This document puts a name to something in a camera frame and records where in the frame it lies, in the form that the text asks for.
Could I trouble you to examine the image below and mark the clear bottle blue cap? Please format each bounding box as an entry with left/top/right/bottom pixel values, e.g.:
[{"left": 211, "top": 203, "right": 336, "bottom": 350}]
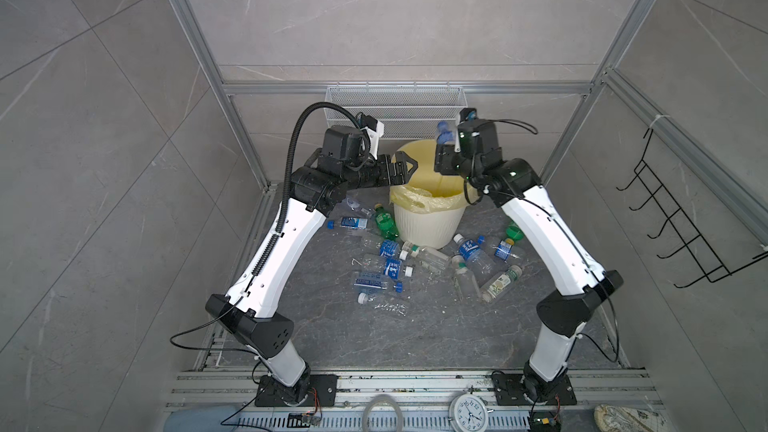
[
  {"left": 352, "top": 271, "right": 404, "bottom": 294},
  {"left": 436, "top": 121, "right": 456, "bottom": 146}
]

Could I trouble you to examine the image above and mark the blue label bottle small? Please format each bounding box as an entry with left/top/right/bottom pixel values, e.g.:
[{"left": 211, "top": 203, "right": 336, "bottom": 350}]
[{"left": 326, "top": 217, "right": 369, "bottom": 231}]

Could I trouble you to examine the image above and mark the clear square bottle green ring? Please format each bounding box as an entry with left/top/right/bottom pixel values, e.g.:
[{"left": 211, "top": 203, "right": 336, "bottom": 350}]
[{"left": 403, "top": 242, "right": 452, "bottom": 274}]

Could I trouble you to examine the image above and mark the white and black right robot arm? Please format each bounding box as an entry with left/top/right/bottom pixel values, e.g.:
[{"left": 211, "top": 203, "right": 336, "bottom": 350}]
[{"left": 434, "top": 108, "right": 623, "bottom": 403}]

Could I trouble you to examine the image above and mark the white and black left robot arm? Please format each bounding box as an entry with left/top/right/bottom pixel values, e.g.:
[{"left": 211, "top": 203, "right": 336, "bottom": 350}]
[{"left": 205, "top": 102, "right": 418, "bottom": 397}]

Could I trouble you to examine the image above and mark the white bin with yellow bag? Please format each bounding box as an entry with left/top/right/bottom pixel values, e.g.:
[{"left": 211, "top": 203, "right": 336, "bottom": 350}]
[{"left": 390, "top": 139, "right": 479, "bottom": 249}]

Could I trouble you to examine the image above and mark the green bottle near bin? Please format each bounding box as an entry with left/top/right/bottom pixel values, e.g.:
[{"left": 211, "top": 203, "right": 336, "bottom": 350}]
[{"left": 374, "top": 204, "right": 400, "bottom": 241}]

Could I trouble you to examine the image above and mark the blue label bottle white cap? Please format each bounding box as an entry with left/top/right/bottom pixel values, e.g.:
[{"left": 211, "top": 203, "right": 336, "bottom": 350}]
[{"left": 360, "top": 234, "right": 409, "bottom": 260}]

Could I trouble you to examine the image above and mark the green bottle right side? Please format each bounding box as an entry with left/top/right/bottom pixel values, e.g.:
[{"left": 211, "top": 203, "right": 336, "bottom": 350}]
[{"left": 506, "top": 222, "right": 525, "bottom": 242}]

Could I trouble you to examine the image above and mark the blue yellow label bottle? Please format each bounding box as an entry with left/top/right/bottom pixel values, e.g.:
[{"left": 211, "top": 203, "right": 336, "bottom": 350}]
[{"left": 478, "top": 235, "right": 527, "bottom": 263}]

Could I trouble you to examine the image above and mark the clear bottle blue cap bottom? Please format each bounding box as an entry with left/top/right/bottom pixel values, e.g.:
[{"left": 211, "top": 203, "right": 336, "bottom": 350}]
[{"left": 352, "top": 271, "right": 404, "bottom": 294}]

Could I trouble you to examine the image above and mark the blue label bottle right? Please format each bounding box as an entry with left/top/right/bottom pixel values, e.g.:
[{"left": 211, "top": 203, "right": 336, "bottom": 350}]
[{"left": 453, "top": 234, "right": 496, "bottom": 275}]

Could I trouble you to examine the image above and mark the crushed clear bottle white cap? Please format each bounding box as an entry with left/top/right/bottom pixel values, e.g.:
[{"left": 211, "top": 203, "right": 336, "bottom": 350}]
[{"left": 357, "top": 292, "right": 409, "bottom": 318}]

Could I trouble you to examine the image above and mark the clear tall bottle white cap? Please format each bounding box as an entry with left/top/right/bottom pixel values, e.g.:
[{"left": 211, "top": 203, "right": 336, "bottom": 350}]
[{"left": 451, "top": 255, "right": 480, "bottom": 303}]

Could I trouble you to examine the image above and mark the clear bottle green label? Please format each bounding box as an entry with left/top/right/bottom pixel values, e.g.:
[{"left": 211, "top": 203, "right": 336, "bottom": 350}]
[{"left": 480, "top": 265, "right": 523, "bottom": 303}]

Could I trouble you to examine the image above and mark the clear tube loop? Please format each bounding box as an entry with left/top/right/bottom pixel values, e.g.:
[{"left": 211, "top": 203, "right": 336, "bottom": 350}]
[{"left": 361, "top": 394, "right": 406, "bottom": 432}]

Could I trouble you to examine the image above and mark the white analog clock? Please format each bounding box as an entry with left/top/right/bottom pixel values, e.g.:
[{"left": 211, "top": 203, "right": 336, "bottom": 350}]
[{"left": 449, "top": 393, "right": 489, "bottom": 432}]

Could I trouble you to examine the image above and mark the white wire mesh basket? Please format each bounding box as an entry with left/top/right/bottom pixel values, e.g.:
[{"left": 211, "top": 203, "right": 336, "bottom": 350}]
[{"left": 325, "top": 84, "right": 468, "bottom": 140}]

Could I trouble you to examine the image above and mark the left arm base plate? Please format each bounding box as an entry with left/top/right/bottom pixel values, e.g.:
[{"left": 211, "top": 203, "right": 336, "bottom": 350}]
[{"left": 253, "top": 374, "right": 339, "bottom": 408}]

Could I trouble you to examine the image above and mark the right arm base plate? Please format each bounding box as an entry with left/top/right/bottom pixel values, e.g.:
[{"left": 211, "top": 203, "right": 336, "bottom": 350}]
[{"left": 490, "top": 370, "right": 577, "bottom": 406}]

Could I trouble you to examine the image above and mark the black wire hook rack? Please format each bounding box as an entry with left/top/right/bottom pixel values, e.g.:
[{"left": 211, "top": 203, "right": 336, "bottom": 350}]
[{"left": 615, "top": 127, "right": 767, "bottom": 290}]

